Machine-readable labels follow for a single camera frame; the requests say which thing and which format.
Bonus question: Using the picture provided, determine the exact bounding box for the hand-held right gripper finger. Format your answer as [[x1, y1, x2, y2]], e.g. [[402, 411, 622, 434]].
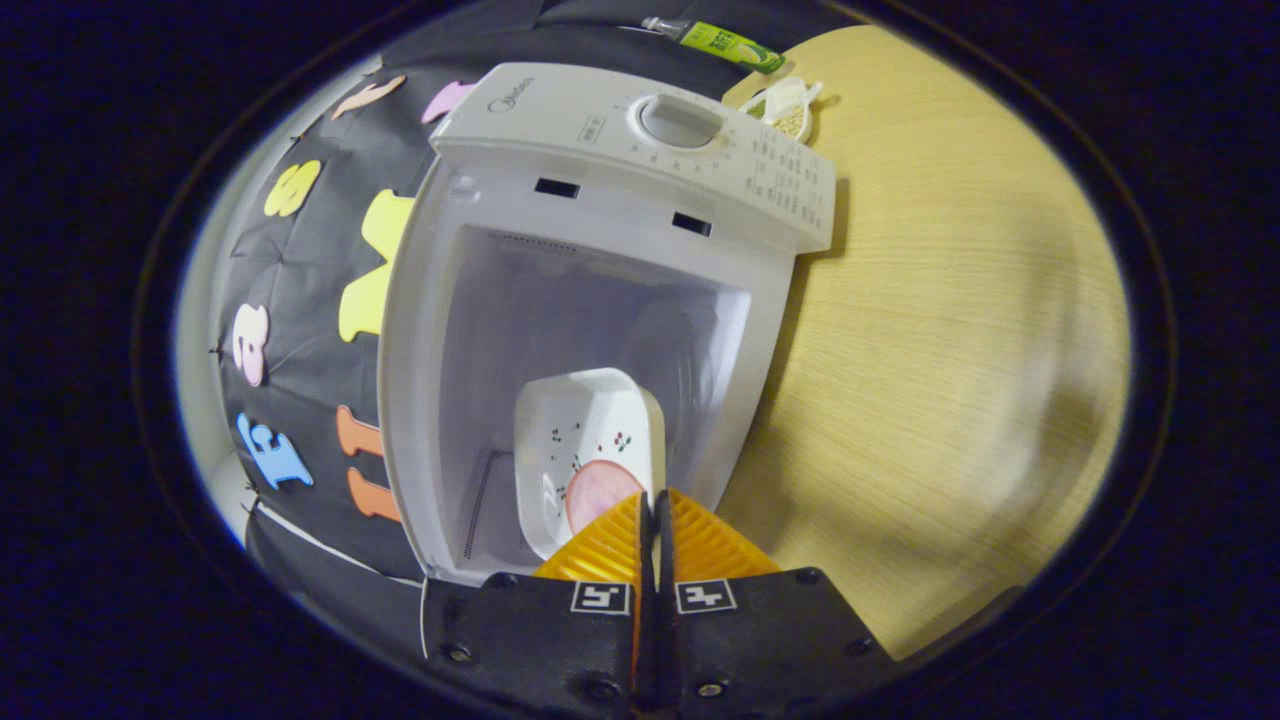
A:
[[656, 488, 901, 713], [420, 490, 657, 716]]

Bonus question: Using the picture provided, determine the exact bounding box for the pink ham slice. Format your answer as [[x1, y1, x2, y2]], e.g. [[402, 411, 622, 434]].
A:
[[565, 460, 646, 536]]

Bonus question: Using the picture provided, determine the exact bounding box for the white floral plate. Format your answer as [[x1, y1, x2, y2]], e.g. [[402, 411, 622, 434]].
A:
[[513, 368, 667, 561]]

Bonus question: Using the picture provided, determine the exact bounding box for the white microwave oven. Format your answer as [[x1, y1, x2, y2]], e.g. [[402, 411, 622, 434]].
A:
[[378, 62, 838, 586]]

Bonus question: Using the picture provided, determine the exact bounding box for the white divided grain dish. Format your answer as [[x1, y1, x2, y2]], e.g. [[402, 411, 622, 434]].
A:
[[740, 78, 824, 144]]

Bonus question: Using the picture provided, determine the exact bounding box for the green drink bottle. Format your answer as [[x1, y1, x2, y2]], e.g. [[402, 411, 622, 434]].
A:
[[640, 15, 788, 76]]

